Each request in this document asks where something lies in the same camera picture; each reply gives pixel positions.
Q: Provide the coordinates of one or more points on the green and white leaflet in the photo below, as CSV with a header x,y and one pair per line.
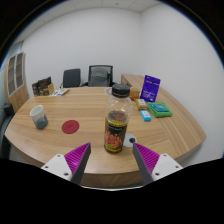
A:
x,y
59,92

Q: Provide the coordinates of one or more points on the white and grey mug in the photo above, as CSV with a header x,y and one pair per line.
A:
x,y
39,117

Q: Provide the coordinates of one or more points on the black leather sofa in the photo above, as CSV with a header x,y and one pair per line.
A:
x,y
5,133

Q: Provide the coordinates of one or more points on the wooden side cabinet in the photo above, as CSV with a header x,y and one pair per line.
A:
x,y
131,80

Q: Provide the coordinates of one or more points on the small light blue box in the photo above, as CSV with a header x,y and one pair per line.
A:
x,y
145,115

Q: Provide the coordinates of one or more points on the purple standing pouch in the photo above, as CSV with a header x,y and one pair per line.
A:
x,y
150,88

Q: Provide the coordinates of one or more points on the green folded cloth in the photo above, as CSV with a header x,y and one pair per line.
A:
x,y
160,110

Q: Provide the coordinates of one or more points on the wooden glass-door shelf cabinet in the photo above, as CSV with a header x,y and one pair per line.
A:
x,y
18,96

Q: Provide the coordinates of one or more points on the yellow-brown snack pack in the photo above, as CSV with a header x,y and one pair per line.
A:
x,y
141,104

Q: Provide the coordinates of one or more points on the clear drink bottle black cap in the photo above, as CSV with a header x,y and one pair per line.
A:
x,y
116,130

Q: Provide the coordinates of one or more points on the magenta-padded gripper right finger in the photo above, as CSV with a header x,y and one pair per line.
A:
x,y
166,165

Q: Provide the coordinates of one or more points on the grey mesh office chair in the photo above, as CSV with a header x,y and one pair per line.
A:
x,y
99,76

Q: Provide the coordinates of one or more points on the wide dark brown box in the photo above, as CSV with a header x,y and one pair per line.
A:
x,y
44,82

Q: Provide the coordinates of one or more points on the round printed paper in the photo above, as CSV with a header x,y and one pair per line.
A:
x,y
108,91

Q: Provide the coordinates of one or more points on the small dark brown box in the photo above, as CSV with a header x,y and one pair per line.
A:
x,y
35,89

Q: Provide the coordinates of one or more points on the flat round red coaster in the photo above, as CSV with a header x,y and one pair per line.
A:
x,y
70,127

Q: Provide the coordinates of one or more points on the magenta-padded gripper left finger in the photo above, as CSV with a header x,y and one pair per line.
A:
x,y
56,165

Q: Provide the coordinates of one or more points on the small white round sticker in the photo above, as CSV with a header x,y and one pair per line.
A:
x,y
128,143

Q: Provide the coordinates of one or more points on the black office chair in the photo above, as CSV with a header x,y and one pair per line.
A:
x,y
71,78

